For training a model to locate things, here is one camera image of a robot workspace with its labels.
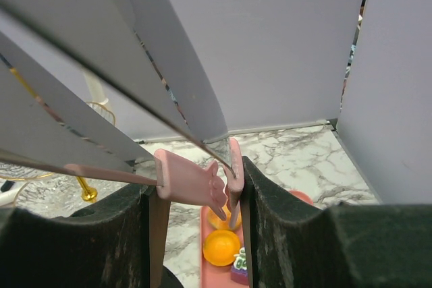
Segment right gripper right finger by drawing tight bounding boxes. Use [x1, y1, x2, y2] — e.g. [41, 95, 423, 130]
[241, 157, 431, 287]

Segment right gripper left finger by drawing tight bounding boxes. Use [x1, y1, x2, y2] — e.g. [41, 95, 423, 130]
[1, 184, 159, 287]

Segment pink serving tray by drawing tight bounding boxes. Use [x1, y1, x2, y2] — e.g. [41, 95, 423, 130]
[198, 189, 315, 288]

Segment three-tier glass dessert stand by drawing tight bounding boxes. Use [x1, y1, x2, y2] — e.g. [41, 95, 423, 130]
[0, 68, 117, 210]

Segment pink-handled metal tongs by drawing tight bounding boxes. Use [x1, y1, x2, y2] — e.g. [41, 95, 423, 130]
[1, 0, 244, 222]

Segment toy purple cake slice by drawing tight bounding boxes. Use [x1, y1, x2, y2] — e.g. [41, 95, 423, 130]
[230, 247, 249, 286]

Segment toy orange egg tart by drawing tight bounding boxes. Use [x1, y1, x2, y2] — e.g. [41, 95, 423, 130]
[202, 230, 242, 267]

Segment toy bread bun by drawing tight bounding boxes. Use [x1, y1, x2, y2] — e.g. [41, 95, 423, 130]
[206, 205, 243, 231]

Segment white pvc pipe frame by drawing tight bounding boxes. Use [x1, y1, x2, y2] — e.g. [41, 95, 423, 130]
[82, 69, 112, 111]

